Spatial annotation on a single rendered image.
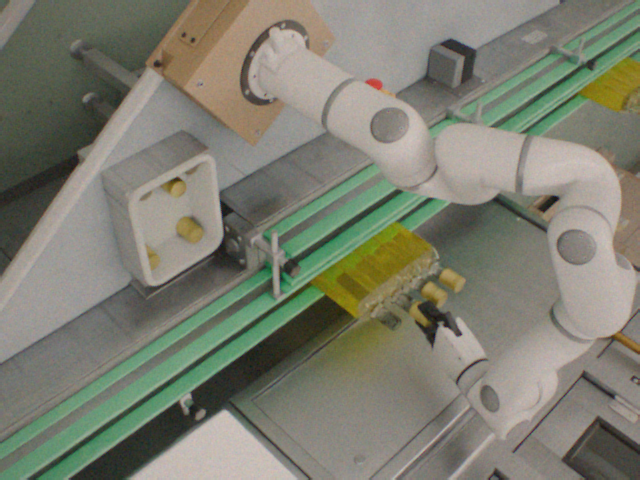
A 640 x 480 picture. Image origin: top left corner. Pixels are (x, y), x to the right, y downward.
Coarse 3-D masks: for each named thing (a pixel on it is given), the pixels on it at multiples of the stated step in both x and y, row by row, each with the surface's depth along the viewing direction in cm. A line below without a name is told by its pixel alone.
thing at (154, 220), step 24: (144, 192) 113; (192, 192) 131; (216, 192) 126; (144, 216) 126; (168, 216) 131; (192, 216) 136; (216, 216) 130; (144, 240) 130; (168, 240) 134; (216, 240) 134; (144, 264) 122; (168, 264) 130; (192, 264) 132
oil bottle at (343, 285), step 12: (336, 264) 144; (324, 276) 142; (336, 276) 142; (348, 276) 142; (360, 276) 142; (324, 288) 144; (336, 288) 141; (348, 288) 140; (360, 288) 140; (372, 288) 140; (336, 300) 143; (348, 300) 140; (360, 300) 138; (372, 300) 138; (384, 300) 140; (360, 312) 139; (372, 312) 138
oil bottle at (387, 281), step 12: (360, 252) 147; (348, 264) 145; (360, 264) 145; (372, 264) 145; (384, 264) 145; (372, 276) 142; (384, 276) 142; (396, 276) 142; (384, 288) 140; (396, 288) 141
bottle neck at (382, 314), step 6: (384, 306) 139; (378, 312) 138; (384, 312) 137; (390, 312) 137; (378, 318) 138; (384, 318) 137; (390, 318) 136; (396, 318) 136; (384, 324) 137; (390, 324) 136; (396, 324) 138
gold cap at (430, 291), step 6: (432, 282) 144; (426, 288) 142; (432, 288) 142; (438, 288) 142; (426, 294) 142; (432, 294) 141; (438, 294) 141; (444, 294) 141; (432, 300) 142; (438, 300) 141; (444, 300) 143; (438, 306) 142
